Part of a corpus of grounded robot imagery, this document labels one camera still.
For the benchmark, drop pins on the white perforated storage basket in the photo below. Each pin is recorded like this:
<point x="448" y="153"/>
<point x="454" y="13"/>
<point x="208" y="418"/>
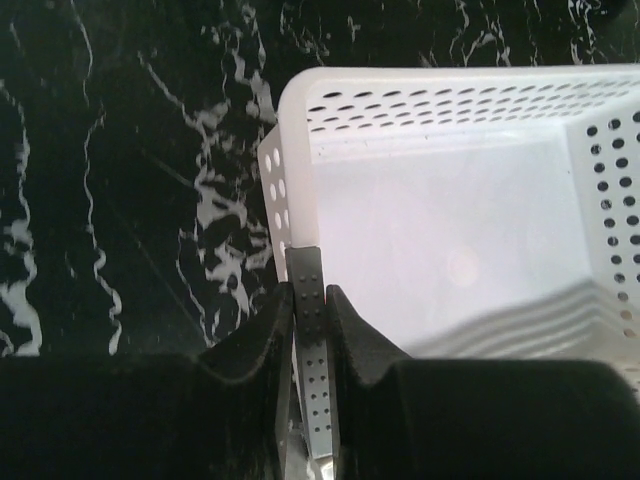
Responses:
<point x="481" y="213"/>

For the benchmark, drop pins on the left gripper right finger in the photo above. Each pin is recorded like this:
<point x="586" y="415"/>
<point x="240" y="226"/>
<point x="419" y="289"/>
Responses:
<point x="404" y="418"/>

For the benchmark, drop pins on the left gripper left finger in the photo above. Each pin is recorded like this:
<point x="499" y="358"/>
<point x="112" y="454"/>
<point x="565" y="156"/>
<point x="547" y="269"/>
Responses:
<point x="219" y="414"/>

